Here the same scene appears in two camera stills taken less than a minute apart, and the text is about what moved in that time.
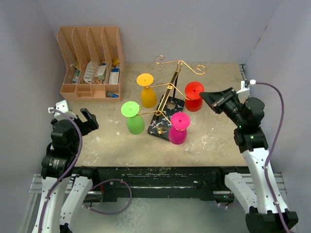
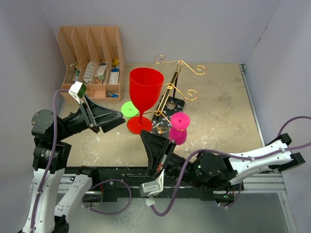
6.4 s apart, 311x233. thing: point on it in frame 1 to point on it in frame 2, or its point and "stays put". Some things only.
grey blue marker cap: [112, 94] stays put
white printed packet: [88, 74] stays put
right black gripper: [217, 99] to [160, 151]
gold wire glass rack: [200, 70] stays put
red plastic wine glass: [192, 91] to [146, 85]
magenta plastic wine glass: [180, 122] stays put
